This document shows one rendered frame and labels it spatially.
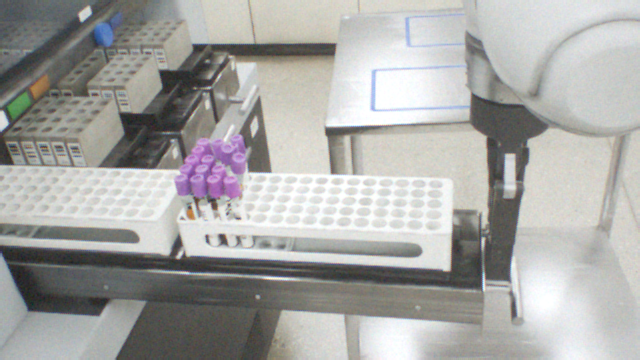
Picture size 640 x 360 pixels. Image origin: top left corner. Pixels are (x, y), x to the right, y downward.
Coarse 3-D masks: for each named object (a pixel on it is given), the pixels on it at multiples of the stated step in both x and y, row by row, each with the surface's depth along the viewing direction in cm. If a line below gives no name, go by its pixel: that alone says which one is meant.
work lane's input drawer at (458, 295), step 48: (480, 240) 74; (48, 288) 79; (96, 288) 77; (144, 288) 76; (192, 288) 75; (240, 288) 73; (288, 288) 72; (336, 288) 71; (384, 288) 69; (432, 288) 68; (480, 288) 68
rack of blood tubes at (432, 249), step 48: (288, 192) 76; (336, 192) 75; (384, 192) 74; (432, 192) 72; (192, 240) 73; (240, 240) 74; (288, 240) 73; (336, 240) 75; (384, 240) 68; (432, 240) 67
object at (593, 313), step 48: (336, 48) 118; (384, 48) 116; (432, 48) 114; (336, 96) 103; (384, 96) 101; (432, 96) 100; (336, 144) 97; (624, 144) 141; (528, 240) 152; (576, 240) 151; (528, 288) 139; (576, 288) 138; (624, 288) 137; (384, 336) 132; (432, 336) 131; (480, 336) 130; (528, 336) 129; (576, 336) 128; (624, 336) 127
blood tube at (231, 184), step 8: (232, 176) 68; (224, 184) 68; (232, 184) 67; (232, 192) 68; (240, 192) 69; (232, 200) 69; (240, 200) 69; (232, 208) 70; (240, 208) 69; (240, 216) 70; (248, 240) 72
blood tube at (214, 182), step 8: (216, 176) 68; (208, 184) 68; (216, 184) 68; (216, 192) 68; (224, 192) 69; (216, 200) 69; (224, 200) 69; (216, 208) 70; (224, 208) 70; (224, 216) 70; (232, 240) 73
